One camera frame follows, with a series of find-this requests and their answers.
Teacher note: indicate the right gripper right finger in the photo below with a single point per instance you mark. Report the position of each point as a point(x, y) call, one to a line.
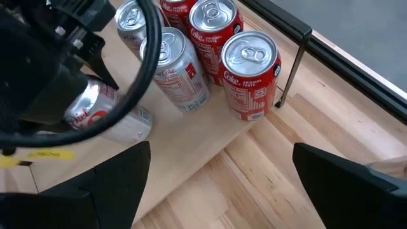
point(356, 203)

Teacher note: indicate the silver Diet Coke can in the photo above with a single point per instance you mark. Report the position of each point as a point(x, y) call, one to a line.
point(132, 23)
point(127, 124)
point(178, 68)

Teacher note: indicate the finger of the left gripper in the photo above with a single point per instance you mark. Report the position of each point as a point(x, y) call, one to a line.
point(101, 65)
point(38, 98)

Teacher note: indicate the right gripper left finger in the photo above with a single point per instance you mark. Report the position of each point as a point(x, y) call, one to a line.
point(79, 206)

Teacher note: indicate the red Coca-Cola can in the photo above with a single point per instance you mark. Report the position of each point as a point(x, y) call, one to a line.
point(249, 74)
point(213, 35)
point(176, 11)

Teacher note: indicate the yellow label tag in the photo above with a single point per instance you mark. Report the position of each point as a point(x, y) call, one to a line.
point(51, 155)

